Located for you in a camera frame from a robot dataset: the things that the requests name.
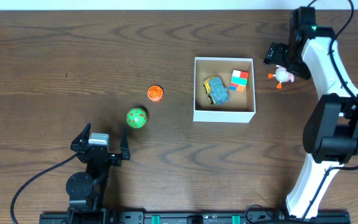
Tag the green number ball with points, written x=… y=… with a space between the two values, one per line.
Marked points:
x=136 y=118

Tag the orange round spinner toy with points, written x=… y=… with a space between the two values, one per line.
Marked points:
x=155 y=93

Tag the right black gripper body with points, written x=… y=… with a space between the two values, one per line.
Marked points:
x=283 y=56

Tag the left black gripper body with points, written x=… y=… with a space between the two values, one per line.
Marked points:
x=101 y=154

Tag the yellow grey toy truck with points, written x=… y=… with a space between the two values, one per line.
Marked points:
x=216 y=91

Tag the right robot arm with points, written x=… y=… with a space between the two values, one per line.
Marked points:
x=330 y=136

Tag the white cardboard box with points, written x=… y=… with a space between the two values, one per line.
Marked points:
x=240 y=108

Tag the pink white duck toy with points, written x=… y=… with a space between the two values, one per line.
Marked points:
x=281 y=75

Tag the colourful puzzle cube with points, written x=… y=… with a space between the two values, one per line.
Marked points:
x=239 y=80

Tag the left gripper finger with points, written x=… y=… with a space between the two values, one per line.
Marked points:
x=124 y=145
x=83 y=136

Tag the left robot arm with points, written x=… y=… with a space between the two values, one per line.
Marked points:
x=86 y=189

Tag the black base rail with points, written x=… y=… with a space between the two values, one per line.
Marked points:
x=251 y=216

